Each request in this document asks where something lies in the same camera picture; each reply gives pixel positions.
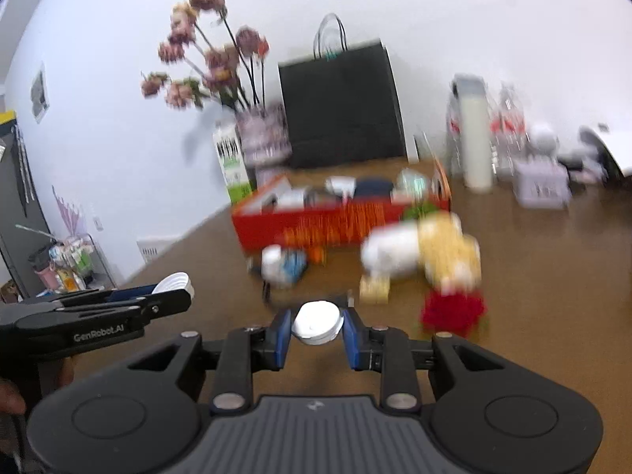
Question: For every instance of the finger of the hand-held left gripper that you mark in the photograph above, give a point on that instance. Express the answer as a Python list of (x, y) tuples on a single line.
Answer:
[(170, 303), (126, 294)]

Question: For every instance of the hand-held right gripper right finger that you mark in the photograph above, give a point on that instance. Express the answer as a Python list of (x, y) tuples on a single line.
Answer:
[(351, 340)]

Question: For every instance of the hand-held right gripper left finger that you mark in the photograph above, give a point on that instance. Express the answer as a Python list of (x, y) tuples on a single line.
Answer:
[(282, 338)]

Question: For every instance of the white round lid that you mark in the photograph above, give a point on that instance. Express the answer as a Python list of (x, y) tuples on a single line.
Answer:
[(317, 325)]

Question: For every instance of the red cardboard box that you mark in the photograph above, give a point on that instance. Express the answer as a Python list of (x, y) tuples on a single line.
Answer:
[(276, 229)]

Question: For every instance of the translucent cotton swab box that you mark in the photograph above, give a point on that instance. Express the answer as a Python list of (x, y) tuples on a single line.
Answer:
[(291, 200)]

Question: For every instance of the dark blue case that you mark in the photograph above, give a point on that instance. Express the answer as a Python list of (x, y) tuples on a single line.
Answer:
[(374, 187)]

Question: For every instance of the white tissue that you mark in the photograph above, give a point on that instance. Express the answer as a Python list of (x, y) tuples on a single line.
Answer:
[(340, 186)]

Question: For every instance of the clear plastic bag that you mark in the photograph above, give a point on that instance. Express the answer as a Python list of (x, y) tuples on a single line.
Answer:
[(412, 183)]

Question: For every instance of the person's left hand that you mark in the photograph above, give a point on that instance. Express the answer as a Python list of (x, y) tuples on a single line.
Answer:
[(11, 399)]

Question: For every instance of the small yellow box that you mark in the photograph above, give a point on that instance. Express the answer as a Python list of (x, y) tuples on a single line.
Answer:
[(374, 290)]

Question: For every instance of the cluttered storage cart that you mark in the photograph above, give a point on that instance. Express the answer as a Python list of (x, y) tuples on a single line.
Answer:
[(71, 264)]

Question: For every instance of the white and blue small object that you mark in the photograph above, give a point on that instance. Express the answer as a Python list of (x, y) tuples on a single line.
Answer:
[(281, 266)]

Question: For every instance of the white and yellow plush toy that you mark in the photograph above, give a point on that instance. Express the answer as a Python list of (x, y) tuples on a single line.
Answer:
[(395, 252)]

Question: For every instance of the red rose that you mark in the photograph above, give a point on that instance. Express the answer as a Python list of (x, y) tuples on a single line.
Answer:
[(452, 313)]

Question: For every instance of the dark metal cabinet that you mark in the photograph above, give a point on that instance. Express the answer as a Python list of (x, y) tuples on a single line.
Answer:
[(17, 197)]

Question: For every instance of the white and green milk carton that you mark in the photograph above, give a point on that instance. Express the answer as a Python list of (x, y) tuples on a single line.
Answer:
[(232, 168)]

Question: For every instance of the purple textured vase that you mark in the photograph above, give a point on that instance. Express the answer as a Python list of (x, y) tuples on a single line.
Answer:
[(264, 138)]

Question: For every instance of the wooden desk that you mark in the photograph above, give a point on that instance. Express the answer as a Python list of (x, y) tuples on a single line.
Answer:
[(543, 281)]

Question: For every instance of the black paper bag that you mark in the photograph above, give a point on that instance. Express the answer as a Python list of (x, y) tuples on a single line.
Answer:
[(340, 108)]

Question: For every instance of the clear water bottle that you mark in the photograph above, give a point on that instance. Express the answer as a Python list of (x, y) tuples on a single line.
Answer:
[(508, 128), (453, 128)]

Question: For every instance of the white thermos bottle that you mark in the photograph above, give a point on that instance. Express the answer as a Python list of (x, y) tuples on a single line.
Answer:
[(476, 138)]

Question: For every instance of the white tin box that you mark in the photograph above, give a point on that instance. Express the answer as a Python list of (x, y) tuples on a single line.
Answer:
[(540, 182)]

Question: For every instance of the white round speaker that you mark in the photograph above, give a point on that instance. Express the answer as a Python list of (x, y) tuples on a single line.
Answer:
[(542, 139)]

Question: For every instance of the black desk device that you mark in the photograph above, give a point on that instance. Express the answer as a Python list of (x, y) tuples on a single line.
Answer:
[(582, 165)]

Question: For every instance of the white wall socket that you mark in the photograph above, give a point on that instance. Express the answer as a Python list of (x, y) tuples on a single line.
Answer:
[(97, 217)]

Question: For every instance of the pink wall decoration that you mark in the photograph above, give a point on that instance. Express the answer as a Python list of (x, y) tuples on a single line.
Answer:
[(69, 212)]

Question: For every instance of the wall poster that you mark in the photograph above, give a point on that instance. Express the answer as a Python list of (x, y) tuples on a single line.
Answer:
[(39, 91)]

